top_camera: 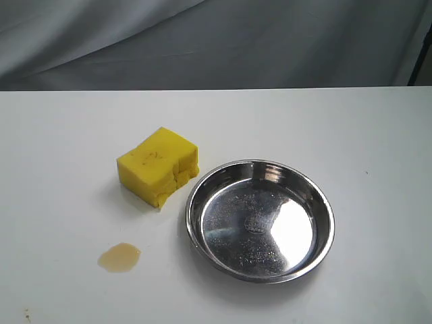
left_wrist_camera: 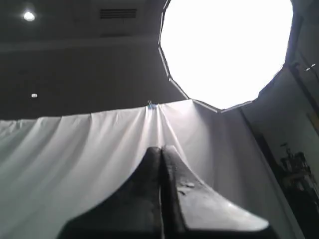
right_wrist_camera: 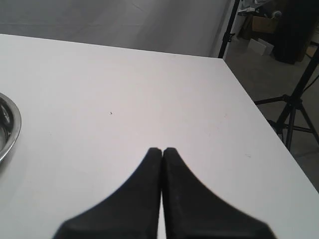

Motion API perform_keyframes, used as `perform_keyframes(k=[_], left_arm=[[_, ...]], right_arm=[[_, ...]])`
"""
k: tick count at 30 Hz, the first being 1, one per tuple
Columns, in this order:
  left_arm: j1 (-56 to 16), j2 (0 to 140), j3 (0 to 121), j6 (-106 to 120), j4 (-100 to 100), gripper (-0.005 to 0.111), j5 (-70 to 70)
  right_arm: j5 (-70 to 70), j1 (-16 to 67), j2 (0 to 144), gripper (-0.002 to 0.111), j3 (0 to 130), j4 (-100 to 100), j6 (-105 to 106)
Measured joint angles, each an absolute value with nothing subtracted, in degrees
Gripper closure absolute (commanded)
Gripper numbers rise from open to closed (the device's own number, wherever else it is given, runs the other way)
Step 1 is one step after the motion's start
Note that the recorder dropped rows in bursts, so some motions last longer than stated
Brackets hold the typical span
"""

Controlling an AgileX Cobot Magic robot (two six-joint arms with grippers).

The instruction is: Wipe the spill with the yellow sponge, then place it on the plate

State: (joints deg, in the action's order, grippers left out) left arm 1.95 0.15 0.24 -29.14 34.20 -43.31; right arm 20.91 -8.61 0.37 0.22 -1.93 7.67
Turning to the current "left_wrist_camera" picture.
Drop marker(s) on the white backdrop cloth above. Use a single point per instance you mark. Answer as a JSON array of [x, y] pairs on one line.
[[54, 168]]

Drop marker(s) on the round ceiling light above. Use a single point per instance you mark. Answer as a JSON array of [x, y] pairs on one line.
[[28, 16]]

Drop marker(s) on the ceiling air vent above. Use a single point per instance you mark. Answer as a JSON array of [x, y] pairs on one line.
[[117, 13]]

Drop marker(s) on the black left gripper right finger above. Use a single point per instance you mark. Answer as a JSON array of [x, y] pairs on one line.
[[193, 210]]

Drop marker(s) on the white octagonal softbox light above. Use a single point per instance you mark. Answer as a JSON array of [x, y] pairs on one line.
[[224, 52]]

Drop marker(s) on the blue backdrop clip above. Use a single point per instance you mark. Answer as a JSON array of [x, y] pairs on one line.
[[151, 105]]

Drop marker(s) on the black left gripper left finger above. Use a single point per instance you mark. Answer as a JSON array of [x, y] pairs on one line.
[[132, 212]]

